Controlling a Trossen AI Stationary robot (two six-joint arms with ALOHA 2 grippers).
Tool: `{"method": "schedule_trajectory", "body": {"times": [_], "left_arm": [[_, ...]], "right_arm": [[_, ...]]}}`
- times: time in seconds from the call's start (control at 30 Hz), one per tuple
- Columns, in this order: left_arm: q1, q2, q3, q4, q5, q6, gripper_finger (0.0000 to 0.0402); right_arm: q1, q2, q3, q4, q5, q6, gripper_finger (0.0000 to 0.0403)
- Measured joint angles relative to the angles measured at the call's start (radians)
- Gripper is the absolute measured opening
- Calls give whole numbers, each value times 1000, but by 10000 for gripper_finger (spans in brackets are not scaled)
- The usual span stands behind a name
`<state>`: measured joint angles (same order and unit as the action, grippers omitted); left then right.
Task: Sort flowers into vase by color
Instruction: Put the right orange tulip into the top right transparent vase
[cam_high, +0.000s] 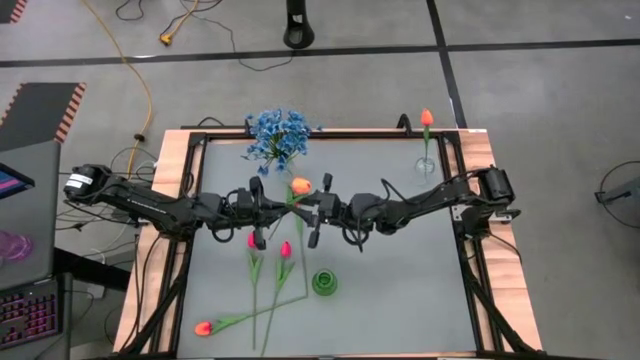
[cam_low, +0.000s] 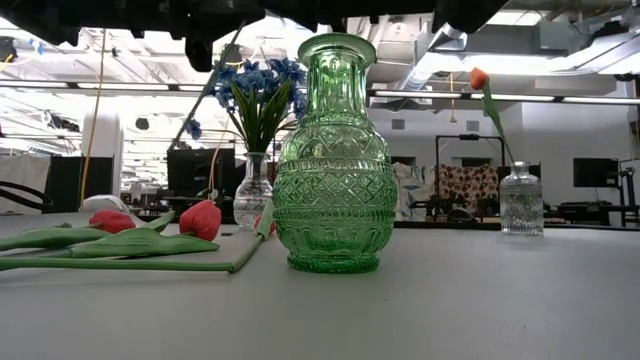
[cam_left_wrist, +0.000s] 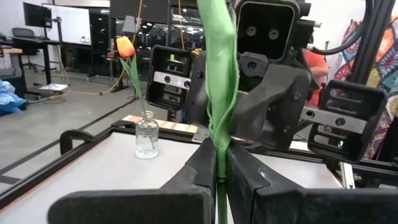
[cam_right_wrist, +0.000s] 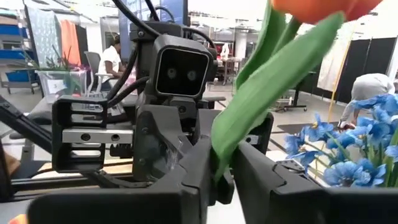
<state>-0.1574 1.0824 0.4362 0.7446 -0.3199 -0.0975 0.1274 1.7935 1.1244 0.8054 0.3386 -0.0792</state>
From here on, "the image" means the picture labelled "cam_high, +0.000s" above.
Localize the small black striped-edge mat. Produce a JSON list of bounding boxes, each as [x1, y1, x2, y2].
[[0, 0, 29, 25]]

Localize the long yellow floor cable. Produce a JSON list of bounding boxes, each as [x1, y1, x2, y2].
[[79, 0, 154, 176]]

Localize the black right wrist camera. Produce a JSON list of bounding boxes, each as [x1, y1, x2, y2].
[[319, 193, 342, 214]]

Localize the backlit black keyboard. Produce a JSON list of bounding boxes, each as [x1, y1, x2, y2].
[[0, 279, 66, 351]]

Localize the black aluminium table frame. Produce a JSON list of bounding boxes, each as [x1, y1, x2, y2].
[[112, 127, 546, 360]]

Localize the long black floor cable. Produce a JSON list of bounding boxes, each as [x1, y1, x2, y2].
[[169, 0, 296, 72]]

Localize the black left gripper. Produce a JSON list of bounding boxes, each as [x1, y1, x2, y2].
[[224, 175, 297, 251]]

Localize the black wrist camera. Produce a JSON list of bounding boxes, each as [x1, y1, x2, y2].
[[234, 187, 254, 214], [319, 193, 342, 214]]

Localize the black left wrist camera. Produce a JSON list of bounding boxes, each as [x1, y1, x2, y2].
[[234, 187, 254, 214]]

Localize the clear ribbed glass vase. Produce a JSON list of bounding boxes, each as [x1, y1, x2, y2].
[[414, 155, 437, 176]]

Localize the orange artificial tulip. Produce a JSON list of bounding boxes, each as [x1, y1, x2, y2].
[[193, 293, 309, 337], [284, 175, 314, 299], [418, 108, 435, 174]]

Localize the large black striped-edge mat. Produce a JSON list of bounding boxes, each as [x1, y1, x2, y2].
[[0, 82, 87, 154]]

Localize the grey laptop lid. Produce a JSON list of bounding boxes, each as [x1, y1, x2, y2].
[[0, 139, 62, 294]]

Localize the blue artificial flower bunch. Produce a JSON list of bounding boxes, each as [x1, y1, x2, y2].
[[241, 113, 296, 177], [272, 108, 324, 161]]

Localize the green patterned glass vase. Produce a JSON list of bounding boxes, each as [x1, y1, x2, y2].
[[311, 268, 340, 298]]

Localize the clear round-bellied glass vase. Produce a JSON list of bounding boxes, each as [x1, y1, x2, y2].
[[277, 159, 297, 184]]

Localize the yellow cable with plug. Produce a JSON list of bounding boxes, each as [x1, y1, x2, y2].
[[158, 0, 201, 47]]

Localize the short black floor cable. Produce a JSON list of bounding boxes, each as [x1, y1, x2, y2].
[[114, 0, 146, 22]]

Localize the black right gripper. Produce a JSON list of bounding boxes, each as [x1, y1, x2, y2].
[[298, 173, 349, 250]]

